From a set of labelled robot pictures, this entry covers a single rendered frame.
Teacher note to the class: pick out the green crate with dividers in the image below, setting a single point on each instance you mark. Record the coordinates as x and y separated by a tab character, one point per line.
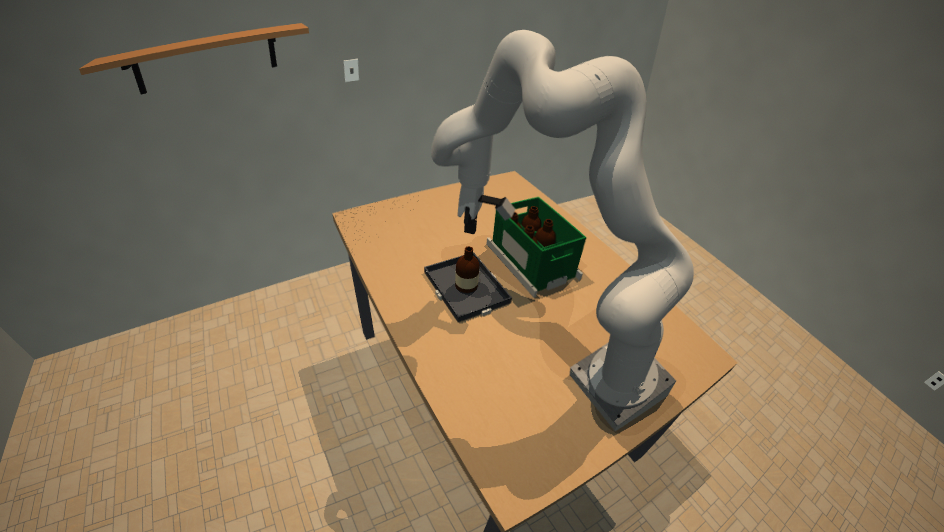
533	262

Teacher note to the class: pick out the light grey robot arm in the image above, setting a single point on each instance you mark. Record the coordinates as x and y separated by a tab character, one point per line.
560	105

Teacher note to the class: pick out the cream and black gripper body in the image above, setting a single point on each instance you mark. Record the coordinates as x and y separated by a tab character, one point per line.
469	196

